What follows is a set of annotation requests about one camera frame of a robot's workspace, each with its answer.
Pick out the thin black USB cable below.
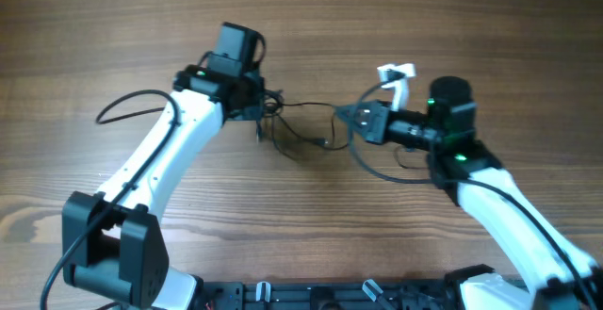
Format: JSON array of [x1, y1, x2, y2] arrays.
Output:
[[270, 101, 352, 163]]

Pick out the left camera cable black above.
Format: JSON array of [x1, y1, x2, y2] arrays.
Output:
[[37, 89, 181, 309]]

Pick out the camera cable black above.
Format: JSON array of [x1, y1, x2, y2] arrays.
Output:
[[346, 72, 599, 310], [37, 89, 181, 309]]

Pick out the right camera cable black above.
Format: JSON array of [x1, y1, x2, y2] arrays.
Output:
[[346, 72, 599, 310]]

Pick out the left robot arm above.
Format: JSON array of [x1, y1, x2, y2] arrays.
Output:
[[40, 23, 267, 309]]

